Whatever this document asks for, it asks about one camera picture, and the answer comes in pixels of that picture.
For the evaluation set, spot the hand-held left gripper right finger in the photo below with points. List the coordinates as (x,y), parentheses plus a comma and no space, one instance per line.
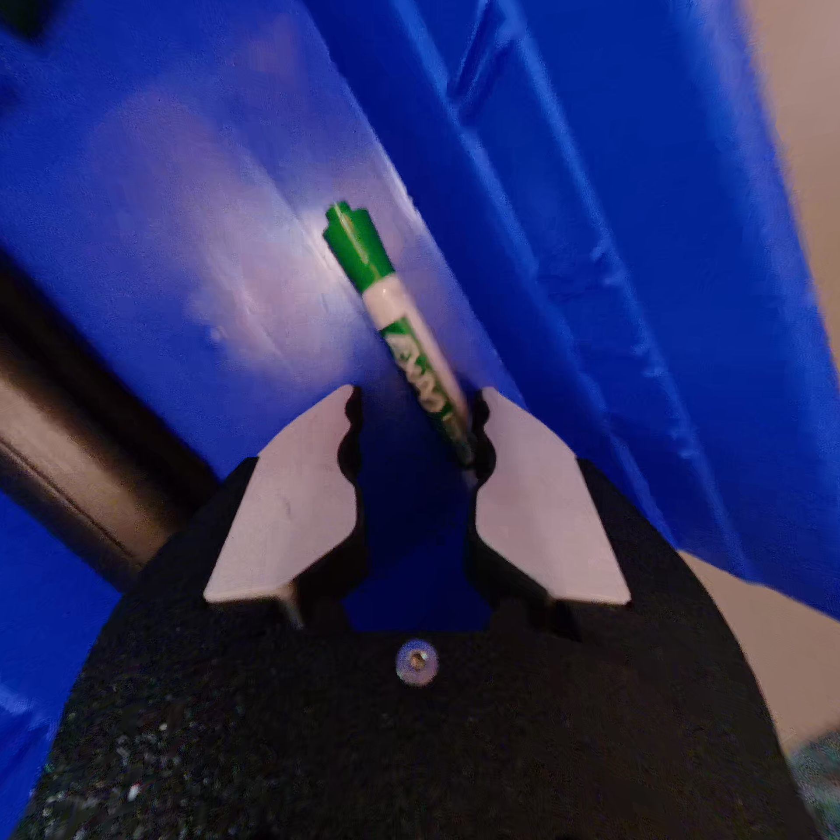
(551,519)

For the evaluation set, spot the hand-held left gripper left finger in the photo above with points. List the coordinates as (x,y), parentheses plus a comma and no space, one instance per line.
(289,505)

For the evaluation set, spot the green marker pen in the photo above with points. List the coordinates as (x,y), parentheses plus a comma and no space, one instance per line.
(394,315)

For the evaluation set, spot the grey desk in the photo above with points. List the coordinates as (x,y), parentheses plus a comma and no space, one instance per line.
(801,131)

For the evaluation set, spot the blue plastic bin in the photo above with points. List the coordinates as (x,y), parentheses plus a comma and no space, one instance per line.
(197,197)

